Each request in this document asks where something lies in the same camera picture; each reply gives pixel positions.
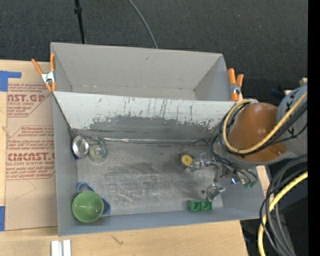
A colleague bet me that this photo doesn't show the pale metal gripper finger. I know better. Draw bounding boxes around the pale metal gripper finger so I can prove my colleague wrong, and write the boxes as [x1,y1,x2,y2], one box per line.
[190,152,220,172]
[206,183,226,202]

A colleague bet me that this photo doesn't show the small yellow round object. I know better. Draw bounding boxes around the small yellow round object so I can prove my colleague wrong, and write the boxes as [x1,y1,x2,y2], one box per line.
[179,152,195,168]

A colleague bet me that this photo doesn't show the green toy brick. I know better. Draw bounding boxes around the green toy brick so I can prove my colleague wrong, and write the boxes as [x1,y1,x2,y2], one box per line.
[187,199,214,214]

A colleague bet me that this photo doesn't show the grey metal bin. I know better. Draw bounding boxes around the grey metal bin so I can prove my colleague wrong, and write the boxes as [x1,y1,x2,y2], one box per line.
[49,41,266,237]

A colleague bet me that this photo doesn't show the clear glass jar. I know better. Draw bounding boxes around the clear glass jar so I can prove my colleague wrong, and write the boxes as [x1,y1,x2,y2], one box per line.
[88,137,109,164]

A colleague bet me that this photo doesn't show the silver metal can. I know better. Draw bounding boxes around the silver metal can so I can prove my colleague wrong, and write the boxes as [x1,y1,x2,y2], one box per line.
[71,135,90,160]

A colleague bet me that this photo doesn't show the green round plastic cup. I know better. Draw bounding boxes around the green round plastic cup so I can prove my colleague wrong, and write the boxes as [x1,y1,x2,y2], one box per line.
[71,190,105,224]

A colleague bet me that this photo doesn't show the brown cardboard board red print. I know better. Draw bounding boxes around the brown cardboard board red print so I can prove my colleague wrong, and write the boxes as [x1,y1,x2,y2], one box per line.
[0,59,59,232]

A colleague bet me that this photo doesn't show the blue frame sunglasses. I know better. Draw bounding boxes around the blue frame sunglasses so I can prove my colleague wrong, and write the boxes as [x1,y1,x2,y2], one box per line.
[75,181,112,216]

